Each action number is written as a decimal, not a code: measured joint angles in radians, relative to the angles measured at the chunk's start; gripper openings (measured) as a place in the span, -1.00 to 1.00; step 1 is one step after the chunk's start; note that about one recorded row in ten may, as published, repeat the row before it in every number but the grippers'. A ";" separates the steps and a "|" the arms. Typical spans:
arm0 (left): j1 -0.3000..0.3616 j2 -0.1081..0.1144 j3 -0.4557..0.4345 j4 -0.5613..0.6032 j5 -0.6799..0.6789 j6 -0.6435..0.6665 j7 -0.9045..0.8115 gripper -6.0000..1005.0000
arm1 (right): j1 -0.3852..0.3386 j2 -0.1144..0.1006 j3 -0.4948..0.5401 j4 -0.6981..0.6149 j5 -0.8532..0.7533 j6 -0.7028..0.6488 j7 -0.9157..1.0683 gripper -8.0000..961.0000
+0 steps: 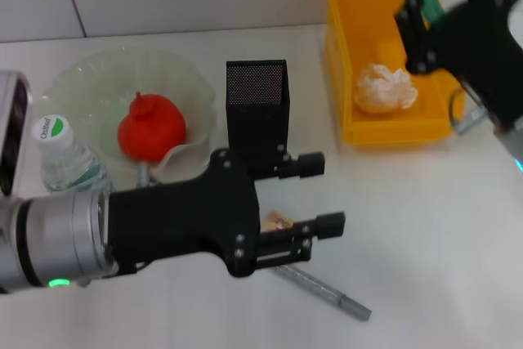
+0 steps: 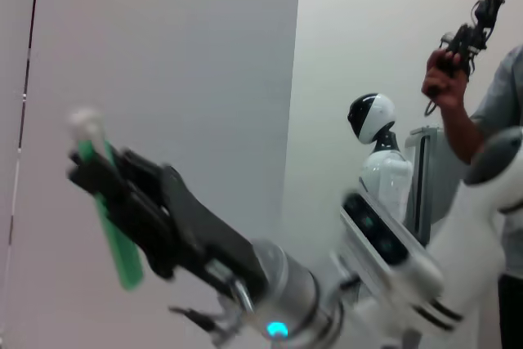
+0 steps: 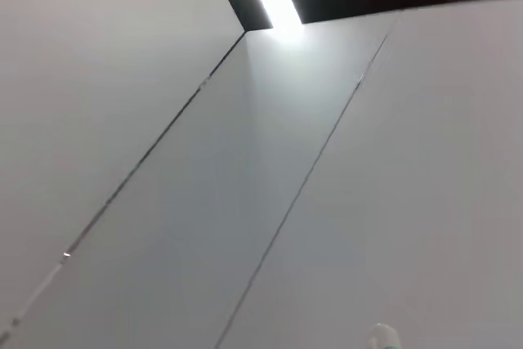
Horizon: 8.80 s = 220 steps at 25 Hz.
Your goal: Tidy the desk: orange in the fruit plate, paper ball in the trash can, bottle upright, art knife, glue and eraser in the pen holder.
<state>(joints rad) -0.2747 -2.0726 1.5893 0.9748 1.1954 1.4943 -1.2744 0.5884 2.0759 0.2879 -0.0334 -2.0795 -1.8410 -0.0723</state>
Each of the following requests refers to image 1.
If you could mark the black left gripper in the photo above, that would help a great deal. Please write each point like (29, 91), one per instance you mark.
(184, 218)

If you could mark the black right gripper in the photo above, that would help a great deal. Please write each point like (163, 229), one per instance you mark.
(482, 38)

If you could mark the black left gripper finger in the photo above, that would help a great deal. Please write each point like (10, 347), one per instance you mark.
(310, 165)
(331, 224)

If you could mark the white paper ball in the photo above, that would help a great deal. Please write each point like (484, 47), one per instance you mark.
(384, 87)

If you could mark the clear green-label water bottle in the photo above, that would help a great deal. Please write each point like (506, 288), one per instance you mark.
(65, 161)

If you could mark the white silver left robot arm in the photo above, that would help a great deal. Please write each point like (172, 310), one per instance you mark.
(61, 234)

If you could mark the small tan eraser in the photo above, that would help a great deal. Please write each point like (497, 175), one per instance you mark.
(275, 218)

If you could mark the grey marker pen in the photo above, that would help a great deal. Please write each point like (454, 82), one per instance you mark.
(327, 289)

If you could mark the black mesh pen holder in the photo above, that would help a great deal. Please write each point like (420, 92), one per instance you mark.
(255, 120)

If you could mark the pale green glass fruit plate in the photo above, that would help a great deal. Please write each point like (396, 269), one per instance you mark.
(102, 75)

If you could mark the yellow plastic bin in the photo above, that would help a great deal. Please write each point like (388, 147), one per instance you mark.
(367, 30)

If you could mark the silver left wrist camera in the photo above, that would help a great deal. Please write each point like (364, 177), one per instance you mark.
(10, 128)

